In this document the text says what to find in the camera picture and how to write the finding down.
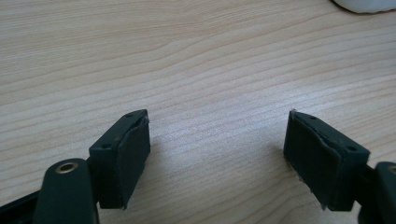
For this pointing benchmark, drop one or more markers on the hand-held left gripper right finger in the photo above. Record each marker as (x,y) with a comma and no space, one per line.
(327,165)

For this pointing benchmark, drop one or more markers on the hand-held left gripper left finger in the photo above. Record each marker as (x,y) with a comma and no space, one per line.
(121,161)

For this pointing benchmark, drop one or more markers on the white round object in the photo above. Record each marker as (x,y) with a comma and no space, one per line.
(364,5)

